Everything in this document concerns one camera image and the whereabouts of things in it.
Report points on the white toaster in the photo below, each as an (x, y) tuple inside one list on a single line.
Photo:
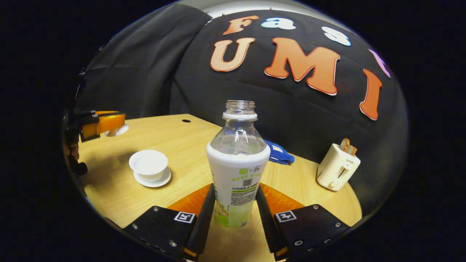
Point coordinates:
[(336, 169)]

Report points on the clear water bottle white label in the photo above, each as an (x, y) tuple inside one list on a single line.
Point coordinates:
[(236, 171)]

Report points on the blue towel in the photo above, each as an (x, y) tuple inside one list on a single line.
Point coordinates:
[(278, 154)]

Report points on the white teacup lid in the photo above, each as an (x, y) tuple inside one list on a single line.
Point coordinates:
[(118, 131)]

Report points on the white saucer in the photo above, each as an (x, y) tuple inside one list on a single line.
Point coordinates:
[(154, 183)]

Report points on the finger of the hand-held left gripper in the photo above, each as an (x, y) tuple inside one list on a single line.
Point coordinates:
[(105, 112), (109, 122)]

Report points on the white teacup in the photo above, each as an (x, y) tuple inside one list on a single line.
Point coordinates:
[(148, 163)]

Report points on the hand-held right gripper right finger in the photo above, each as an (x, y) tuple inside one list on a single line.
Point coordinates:
[(267, 225)]

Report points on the toast slice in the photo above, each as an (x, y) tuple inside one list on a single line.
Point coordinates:
[(351, 150), (344, 145)]

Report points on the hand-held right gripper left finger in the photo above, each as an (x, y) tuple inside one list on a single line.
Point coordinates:
[(204, 225)]

